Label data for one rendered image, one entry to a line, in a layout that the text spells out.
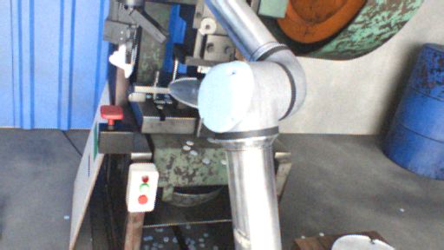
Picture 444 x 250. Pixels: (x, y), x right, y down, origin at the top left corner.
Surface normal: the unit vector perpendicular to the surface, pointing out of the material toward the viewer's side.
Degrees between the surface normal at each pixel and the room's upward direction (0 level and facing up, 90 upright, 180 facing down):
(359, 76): 90
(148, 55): 90
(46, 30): 90
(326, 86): 90
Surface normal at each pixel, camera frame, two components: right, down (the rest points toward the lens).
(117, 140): 0.33, 0.44
